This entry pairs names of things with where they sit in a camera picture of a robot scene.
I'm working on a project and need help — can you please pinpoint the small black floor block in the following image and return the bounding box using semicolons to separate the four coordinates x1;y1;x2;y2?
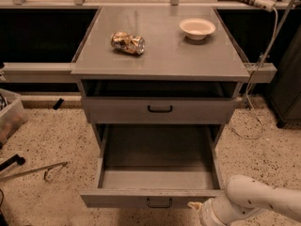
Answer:
53;98;64;110

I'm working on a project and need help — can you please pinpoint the black handle tool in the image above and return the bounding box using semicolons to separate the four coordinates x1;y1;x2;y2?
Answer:
0;154;25;171

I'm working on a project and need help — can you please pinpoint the white paper bowl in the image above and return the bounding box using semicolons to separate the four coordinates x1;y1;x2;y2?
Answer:
180;18;215;40

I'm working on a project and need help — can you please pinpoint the white power cable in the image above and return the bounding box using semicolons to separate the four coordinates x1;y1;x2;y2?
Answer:
230;7;279;140

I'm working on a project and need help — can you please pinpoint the clear plastic storage bin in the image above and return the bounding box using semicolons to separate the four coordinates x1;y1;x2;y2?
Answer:
0;89;27;146

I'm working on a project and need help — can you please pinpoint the dark grey side cabinet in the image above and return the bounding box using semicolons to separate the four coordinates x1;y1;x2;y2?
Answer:
265;25;301;128

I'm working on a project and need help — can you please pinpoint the metal rod with hook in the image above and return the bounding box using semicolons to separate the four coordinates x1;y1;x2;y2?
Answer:
0;162;68;183

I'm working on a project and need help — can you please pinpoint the crushed golden soda can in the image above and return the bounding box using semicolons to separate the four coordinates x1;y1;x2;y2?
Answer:
110;31;145;56

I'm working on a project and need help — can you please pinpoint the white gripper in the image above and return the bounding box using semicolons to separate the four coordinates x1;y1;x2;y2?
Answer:
187;193;266;226

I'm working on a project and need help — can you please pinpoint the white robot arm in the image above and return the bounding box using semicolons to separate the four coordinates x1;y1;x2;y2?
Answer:
187;175;301;226

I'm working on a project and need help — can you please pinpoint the grey drawer cabinet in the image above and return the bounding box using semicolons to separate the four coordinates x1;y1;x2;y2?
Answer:
71;5;251;149

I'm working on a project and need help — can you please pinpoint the grey drawer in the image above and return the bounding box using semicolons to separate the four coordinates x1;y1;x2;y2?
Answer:
80;124;225;209
82;97;236;124

